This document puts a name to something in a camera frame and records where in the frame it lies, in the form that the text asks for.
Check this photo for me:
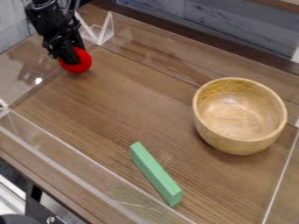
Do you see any wooden bowl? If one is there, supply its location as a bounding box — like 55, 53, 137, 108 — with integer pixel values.
193, 77, 288, 155

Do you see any clear acrylic corner bracket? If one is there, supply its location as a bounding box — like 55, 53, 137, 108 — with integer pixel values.
75, 11, 115, 46

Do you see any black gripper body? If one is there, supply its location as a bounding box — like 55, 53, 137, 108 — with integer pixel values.
25, 0, 81, 59

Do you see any red plush strawberry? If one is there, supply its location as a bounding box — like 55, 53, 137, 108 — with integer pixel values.
59, 47, 93, 74

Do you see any green rectangular block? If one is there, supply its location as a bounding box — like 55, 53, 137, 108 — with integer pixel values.
130, 142, 184, 207

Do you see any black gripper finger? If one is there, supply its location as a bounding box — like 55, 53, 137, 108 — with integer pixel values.
70, 29, 86, 49
59, 39, 81, 65

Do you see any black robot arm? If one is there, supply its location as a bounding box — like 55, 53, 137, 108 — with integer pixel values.
25, 0, 86, 65

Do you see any clear acrylic front wall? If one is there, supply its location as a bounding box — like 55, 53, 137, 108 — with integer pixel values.
0, 105, 196, 224

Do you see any black metal table frame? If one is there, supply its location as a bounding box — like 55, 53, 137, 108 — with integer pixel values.
25, 183, 67, 224

